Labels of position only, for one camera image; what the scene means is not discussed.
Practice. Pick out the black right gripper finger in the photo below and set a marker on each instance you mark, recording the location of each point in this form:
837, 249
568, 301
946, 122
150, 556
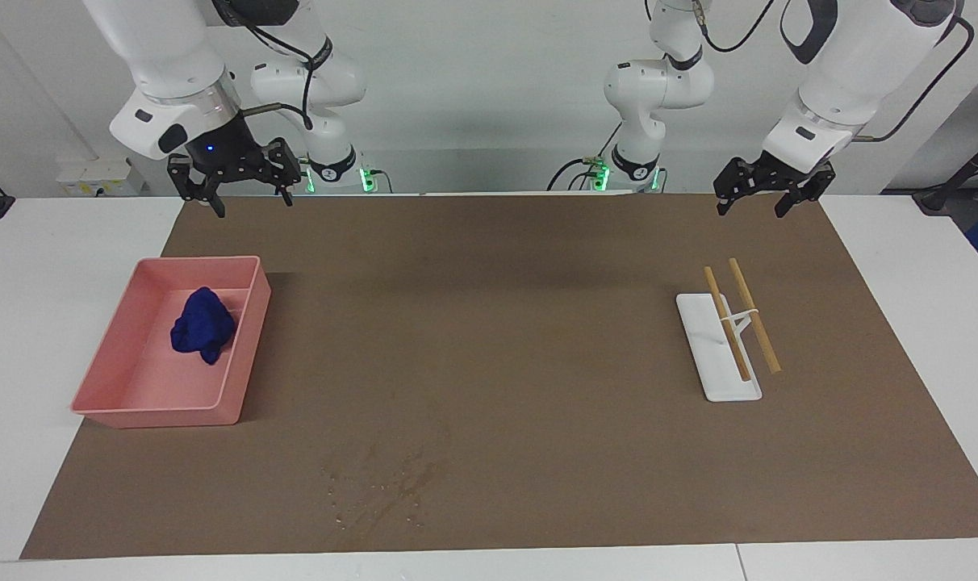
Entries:
194, 181
287, 169

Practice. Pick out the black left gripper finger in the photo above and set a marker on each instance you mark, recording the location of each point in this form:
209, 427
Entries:
812, 194
731, 184

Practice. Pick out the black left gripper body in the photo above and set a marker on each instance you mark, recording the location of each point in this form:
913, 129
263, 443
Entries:
779, 173

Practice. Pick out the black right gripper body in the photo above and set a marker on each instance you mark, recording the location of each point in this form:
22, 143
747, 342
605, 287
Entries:
227, 153

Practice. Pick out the blue towel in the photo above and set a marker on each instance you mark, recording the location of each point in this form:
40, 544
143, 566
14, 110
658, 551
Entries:
202, 327

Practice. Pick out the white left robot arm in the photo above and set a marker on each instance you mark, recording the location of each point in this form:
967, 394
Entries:
844, 64

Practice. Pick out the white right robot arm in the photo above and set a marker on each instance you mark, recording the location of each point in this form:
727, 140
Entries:
166, 48

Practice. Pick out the scattered water droplets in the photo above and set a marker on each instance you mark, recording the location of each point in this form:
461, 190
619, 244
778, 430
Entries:
392, 484

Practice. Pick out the wooden rack rod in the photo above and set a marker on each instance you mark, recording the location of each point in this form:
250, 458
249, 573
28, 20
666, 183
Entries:
727, 323
755, 319

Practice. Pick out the black stand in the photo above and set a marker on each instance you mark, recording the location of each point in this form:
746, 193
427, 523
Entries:
953, 181

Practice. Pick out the white rack with wooden rods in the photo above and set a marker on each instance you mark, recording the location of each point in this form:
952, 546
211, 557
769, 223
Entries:
719, 363

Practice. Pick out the pink plastic bin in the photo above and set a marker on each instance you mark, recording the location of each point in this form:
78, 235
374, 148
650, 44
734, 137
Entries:
142, 379

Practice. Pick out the brown table mat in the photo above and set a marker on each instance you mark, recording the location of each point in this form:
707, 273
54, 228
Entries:
537, 363

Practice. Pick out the white wall socket box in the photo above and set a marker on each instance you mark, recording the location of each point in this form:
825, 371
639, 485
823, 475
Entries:
102, 177

